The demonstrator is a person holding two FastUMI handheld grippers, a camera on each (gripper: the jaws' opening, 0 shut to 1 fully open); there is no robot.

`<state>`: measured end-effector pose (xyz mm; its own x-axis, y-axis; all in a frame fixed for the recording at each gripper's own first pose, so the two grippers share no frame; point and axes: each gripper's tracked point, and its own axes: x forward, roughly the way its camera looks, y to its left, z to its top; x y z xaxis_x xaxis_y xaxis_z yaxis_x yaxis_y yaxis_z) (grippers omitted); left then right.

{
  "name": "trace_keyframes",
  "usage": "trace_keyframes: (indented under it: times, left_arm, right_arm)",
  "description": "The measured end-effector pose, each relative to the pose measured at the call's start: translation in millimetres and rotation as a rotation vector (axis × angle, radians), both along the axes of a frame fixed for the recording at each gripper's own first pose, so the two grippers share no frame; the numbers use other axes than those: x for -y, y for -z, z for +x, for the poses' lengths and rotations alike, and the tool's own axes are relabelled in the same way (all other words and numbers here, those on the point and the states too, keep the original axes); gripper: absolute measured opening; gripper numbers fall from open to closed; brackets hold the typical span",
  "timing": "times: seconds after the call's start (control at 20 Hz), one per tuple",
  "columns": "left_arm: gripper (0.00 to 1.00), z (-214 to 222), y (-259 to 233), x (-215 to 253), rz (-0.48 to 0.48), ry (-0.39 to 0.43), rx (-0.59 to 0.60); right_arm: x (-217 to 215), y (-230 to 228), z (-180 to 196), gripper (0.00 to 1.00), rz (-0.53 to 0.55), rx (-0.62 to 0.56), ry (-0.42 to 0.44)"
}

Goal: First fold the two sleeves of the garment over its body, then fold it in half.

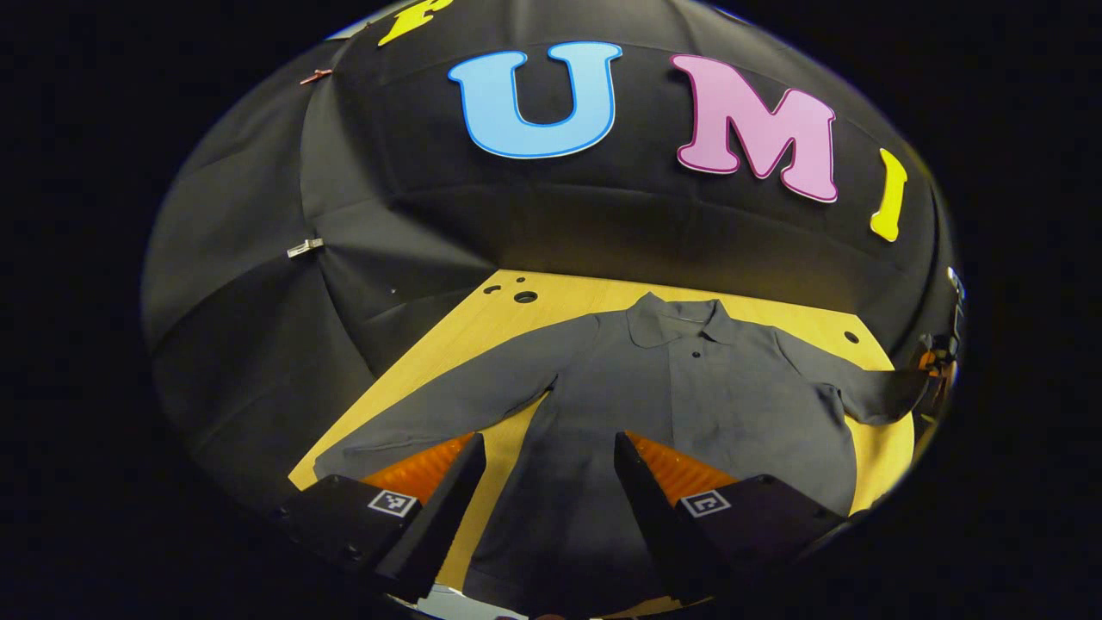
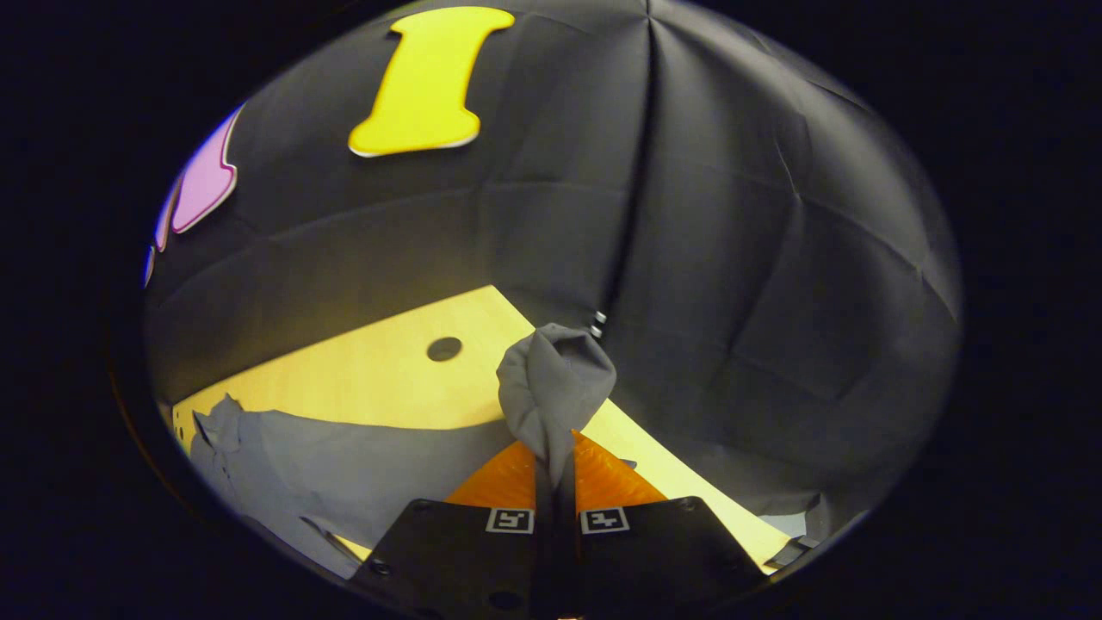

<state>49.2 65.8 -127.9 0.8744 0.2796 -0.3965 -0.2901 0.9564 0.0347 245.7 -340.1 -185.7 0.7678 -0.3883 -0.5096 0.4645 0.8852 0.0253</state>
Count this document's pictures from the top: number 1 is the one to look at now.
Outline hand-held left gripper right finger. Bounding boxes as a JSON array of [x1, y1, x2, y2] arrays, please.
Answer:
[[613, 431, 849, 605]]

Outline grey collared shirt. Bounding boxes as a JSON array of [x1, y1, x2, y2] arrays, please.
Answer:
[[313, 291, 935, 617]]

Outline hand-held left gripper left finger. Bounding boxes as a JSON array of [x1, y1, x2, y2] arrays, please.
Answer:
[[274, 432, 487, 604]]

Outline black backdrop cloth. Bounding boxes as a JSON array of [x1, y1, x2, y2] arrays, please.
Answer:
[[142, 0, 961, 509]]

